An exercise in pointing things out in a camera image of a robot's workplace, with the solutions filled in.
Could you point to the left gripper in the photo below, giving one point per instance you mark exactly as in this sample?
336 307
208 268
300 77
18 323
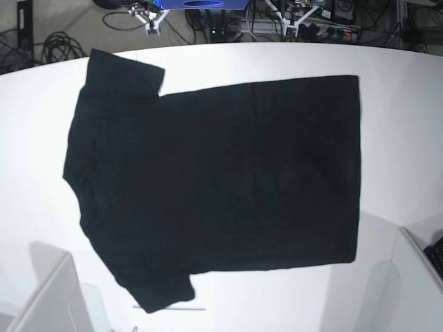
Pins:
295 12

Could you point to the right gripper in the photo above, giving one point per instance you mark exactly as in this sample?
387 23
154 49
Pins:
149 13

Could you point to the black T-shirt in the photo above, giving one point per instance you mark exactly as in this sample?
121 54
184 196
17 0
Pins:
255 176

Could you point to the blue box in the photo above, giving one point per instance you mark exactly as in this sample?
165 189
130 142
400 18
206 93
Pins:
204 4

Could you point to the black device on floor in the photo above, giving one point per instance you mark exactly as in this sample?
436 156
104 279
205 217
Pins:
25 40

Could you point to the black keyboard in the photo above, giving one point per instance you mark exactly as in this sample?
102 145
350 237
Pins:
434 254

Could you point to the white partition panel right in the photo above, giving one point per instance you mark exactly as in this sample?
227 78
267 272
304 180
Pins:
403 293

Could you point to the white partition panel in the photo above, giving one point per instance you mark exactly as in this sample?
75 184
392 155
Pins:
57 303
403 293

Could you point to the white partition panel left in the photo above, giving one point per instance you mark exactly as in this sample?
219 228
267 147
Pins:
57 303

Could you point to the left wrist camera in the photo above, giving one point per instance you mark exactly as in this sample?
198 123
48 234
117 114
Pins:
292 30

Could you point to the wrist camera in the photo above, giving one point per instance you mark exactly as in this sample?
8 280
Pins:
152 28
292 30

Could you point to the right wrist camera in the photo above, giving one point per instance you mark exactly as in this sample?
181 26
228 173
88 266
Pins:
152 28

